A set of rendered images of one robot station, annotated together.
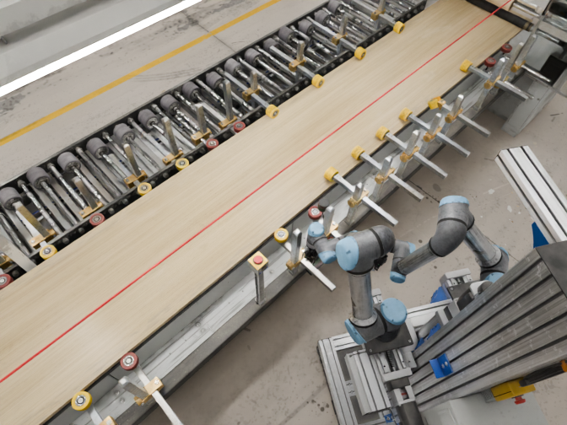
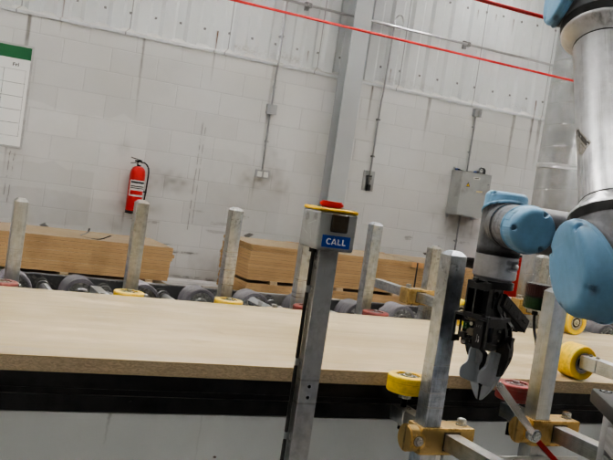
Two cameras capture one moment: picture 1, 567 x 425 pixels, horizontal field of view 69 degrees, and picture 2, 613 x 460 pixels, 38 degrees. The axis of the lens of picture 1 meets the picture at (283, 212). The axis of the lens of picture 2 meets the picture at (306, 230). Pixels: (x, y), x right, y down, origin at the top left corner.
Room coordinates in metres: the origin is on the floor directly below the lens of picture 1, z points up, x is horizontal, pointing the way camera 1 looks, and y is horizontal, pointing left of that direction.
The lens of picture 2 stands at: (-0.57, -0.40, 1.26)
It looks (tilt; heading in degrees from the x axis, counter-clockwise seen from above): 3 degrees down; 21
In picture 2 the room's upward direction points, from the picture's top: 8 degrees clockwise
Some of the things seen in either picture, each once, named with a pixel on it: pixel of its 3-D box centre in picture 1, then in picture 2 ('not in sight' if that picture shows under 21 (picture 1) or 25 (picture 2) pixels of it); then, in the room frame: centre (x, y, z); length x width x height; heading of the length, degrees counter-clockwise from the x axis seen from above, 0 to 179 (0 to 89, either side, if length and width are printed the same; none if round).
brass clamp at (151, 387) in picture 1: (148, 391); not in sight; (0.31, 0.60, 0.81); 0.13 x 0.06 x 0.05; 136
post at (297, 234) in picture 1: (294, 253); (434, 380); (1.02, -0.07, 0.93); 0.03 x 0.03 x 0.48; 46
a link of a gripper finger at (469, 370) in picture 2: not in sight; (470, 371); (0.98, -0.14, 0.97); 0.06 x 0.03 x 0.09; 156
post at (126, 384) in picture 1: (138, 391); not in sight; (0.29, 0.62, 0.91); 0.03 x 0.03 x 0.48; 46
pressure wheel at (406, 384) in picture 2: (281, 238); (404, 401); (1.15, 0.01, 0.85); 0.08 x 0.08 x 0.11
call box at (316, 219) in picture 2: (258, 263); (327, 230); (0.83, 0.11, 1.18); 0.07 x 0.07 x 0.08; 46
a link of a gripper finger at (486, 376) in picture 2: not in sight; (484, 376); (0.97, -0.17, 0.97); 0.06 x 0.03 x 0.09; 156
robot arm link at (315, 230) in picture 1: (315, 234); (503, 224); (0.97, -0.16, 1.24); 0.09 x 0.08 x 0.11; 27
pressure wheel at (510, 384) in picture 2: (314, 216); (512, 407); (1.31, -0.19, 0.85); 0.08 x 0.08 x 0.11
